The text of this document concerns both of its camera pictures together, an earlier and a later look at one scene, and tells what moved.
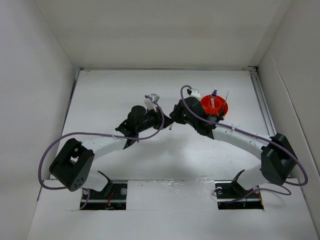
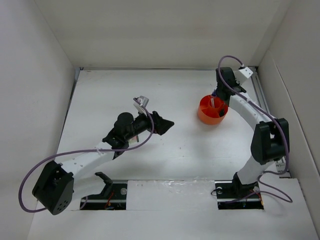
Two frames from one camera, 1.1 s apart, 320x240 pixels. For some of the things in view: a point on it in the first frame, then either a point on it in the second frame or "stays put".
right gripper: (176, 114) to (236, 83)
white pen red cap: (212, 103) stays put
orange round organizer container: (214, 105) stays put
